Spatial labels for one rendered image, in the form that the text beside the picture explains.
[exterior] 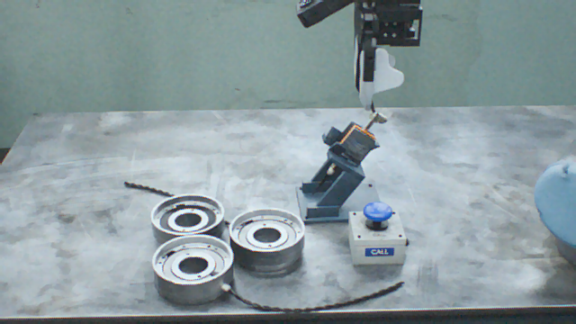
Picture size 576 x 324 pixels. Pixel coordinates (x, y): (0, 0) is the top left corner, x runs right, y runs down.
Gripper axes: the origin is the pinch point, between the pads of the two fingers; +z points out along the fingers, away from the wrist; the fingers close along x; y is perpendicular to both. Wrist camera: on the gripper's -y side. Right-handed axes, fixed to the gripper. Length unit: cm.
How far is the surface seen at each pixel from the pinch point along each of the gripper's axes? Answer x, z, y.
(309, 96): 148, 68, 6
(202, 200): -3.1, 15.1, -23.4
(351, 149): -1.5, 8.2, -1.2
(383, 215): -14.4, 11.3, 1.6
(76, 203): 2.3, 18.4, -43.6
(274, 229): -10.3, 15.7, -13.1
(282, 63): 149, 55, -4
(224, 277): -21.5, 15.1, -19.9
